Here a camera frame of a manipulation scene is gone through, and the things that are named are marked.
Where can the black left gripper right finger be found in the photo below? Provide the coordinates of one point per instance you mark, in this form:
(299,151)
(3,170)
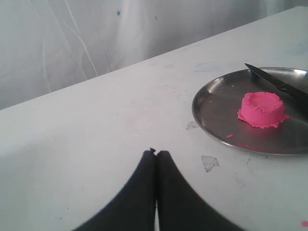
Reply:
(180,208)

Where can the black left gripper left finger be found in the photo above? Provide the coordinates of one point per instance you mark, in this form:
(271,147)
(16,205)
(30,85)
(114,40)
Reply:
(133,208)

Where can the pink play dough lump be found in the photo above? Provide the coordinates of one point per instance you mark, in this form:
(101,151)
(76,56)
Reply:
(262,110)

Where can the black knife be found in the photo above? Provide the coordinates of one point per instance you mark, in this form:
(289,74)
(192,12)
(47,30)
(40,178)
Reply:
(295,93)

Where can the round steel plate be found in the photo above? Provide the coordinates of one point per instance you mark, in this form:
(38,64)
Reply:
(215,108)

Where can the pink dough crumb on table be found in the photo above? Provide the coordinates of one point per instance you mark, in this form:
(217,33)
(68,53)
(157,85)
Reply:
(304,223)

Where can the white backdrop curtain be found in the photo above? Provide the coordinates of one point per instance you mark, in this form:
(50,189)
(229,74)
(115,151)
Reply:
(47,45)

